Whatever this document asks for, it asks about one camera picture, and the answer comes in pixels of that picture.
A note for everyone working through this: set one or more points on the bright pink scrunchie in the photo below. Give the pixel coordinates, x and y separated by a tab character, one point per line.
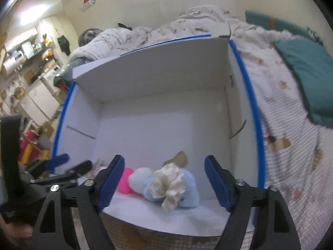
124	181

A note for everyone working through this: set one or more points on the light blue fluffy scrunchie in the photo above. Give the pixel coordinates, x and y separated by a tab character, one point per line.
188	190

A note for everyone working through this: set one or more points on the person's left hand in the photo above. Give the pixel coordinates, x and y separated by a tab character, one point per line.
14	230

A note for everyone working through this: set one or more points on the white printed comforter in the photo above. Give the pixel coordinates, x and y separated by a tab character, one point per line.
156	33

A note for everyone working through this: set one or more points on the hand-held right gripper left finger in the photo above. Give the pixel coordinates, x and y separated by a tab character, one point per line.
111	182

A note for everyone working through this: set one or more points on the cream white scrunchie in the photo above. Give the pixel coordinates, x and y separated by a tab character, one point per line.
169	185

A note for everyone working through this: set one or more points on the beige lace scrunchie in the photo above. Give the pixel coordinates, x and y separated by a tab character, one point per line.
98	166

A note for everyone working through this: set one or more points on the brown scrunchie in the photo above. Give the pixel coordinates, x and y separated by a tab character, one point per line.
180	158

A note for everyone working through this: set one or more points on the white wall fixture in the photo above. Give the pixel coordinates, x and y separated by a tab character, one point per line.
88	3

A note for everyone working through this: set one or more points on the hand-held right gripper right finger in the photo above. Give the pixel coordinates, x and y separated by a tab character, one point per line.
218	185

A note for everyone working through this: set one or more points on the blue cardboard box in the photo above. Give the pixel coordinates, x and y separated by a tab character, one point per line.
161	125

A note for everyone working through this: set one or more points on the white water heater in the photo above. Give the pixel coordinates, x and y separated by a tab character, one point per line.
11	63

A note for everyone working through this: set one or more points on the pink and yellow rack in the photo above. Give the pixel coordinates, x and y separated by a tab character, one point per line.
28	142

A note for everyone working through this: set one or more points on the black hanging clothing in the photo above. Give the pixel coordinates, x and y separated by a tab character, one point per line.
63	44

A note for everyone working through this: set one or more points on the grey striped plush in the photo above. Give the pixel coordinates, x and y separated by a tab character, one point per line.
88	36

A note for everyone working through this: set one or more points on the teal pillow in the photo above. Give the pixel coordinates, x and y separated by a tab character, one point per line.
312	78

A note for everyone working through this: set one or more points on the teal blanket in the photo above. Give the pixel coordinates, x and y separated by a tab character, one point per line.
71	66

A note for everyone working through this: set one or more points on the teal bolster cushion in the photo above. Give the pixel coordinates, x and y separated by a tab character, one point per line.
260	19

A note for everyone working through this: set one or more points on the white fluffy scrunchie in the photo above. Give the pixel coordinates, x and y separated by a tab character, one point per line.
139	179

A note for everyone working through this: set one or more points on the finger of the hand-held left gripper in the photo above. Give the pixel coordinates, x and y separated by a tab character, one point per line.
56	160
76	169

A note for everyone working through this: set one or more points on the white kitchen cabinet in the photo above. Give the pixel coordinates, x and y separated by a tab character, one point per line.
39	101

